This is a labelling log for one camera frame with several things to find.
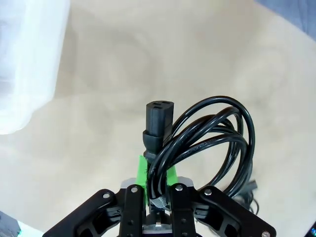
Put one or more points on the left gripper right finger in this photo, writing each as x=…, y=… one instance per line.
x=181, y=212

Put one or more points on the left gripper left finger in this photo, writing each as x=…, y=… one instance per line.
x=132, y=209

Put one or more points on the clear plastic storage bin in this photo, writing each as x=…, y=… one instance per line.
x=29, y=61

